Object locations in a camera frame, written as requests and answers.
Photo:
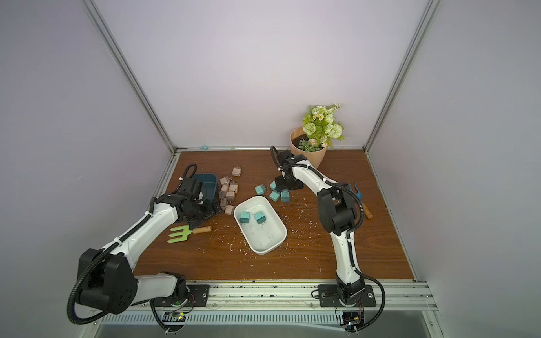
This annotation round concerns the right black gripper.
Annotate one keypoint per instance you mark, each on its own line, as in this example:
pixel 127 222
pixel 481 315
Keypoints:
pixel 288 182

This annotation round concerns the brown plug far single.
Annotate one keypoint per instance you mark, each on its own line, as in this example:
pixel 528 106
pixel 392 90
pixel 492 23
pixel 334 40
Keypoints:
pixel 237 171

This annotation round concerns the teal plug top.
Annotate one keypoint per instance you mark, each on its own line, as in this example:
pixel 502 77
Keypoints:
pixel 274 196

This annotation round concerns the brown plug near front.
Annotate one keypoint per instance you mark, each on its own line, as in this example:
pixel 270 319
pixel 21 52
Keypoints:
pixel 230 210

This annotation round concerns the brown plug cluster top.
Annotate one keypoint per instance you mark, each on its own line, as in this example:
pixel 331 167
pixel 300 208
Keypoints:
pixel 225 180

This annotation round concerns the teal plug lone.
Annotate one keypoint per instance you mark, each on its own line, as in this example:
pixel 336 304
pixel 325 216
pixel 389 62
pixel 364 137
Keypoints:
pixel 260 217

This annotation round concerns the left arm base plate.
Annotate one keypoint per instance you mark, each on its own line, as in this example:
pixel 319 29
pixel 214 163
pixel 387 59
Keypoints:
pixel 193 295

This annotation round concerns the dark teal storage tray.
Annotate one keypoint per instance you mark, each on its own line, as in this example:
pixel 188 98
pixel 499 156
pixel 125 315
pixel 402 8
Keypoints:
pixel 209 186

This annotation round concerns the white oval storage tray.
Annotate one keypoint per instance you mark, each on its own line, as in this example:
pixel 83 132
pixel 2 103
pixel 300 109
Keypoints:
pixel 261 238

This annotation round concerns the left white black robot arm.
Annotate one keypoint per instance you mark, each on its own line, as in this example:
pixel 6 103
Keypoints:
pixel 106 282

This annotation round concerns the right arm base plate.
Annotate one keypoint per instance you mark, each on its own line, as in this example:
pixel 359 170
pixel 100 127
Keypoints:
pixel 333 296

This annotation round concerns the green garden fork wooden handle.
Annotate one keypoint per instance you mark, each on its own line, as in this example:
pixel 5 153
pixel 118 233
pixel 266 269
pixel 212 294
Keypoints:
pixel 181 233

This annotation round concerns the brown plug cluster middle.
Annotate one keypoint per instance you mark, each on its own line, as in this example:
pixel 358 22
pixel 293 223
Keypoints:
pixel 230 196

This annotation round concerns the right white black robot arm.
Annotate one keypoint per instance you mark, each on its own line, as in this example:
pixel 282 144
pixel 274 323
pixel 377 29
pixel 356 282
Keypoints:
pixel 341 214

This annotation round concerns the green artificial flower plant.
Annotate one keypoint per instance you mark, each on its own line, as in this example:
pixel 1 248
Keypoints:
pixel 320 128

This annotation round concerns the brown plug cluster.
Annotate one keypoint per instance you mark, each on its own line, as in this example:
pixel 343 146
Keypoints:
pixel 230 196
pixel 233 187
pixel 225 180

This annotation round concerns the blue garden fork wooden handle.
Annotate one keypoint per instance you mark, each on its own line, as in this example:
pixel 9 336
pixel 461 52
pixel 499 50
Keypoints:
pixel 358 193

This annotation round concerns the brown plug cluster right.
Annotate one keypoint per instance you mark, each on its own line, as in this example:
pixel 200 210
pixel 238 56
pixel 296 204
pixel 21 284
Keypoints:
pixel 233 187

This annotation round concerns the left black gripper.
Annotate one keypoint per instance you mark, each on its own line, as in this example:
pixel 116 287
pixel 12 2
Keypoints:
pixel 211 210

